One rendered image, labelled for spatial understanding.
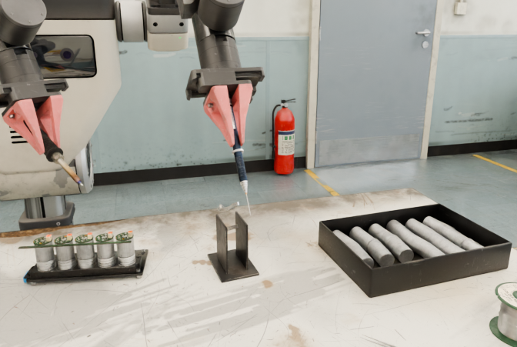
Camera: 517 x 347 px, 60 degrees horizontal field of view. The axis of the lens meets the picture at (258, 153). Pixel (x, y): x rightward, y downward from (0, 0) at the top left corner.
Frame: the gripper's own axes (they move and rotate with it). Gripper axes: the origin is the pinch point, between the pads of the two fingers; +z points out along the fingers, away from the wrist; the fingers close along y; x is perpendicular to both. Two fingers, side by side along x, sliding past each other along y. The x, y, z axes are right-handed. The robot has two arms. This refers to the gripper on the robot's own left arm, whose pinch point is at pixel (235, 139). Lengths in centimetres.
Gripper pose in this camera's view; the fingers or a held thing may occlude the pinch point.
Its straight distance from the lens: 60.8
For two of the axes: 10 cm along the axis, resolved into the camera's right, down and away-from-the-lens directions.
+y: 9.4, -1.0, 3.3
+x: -2.8, 3.5, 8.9
